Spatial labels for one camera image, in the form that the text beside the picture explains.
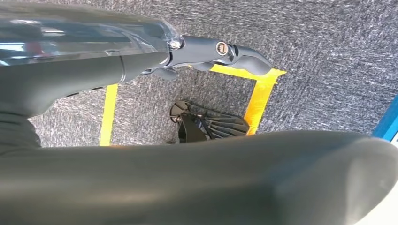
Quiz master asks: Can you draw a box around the yellow floor tape square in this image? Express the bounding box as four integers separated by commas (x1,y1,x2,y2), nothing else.
99,63,287,147

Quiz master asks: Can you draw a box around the black left robot foot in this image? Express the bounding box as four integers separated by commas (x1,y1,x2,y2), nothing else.
169,100,250,145

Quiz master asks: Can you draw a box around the blue metal shelf rack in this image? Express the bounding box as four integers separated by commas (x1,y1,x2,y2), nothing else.
371,94,398,142

